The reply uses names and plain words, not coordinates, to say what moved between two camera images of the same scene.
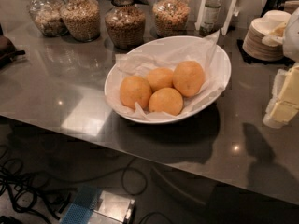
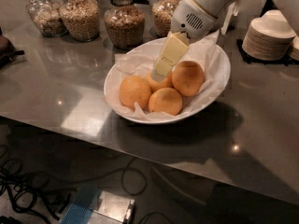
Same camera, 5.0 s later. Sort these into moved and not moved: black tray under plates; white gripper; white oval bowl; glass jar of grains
Moved: white gripper
Not moved: glass jar of grains; black tray under plates; white oval bowl
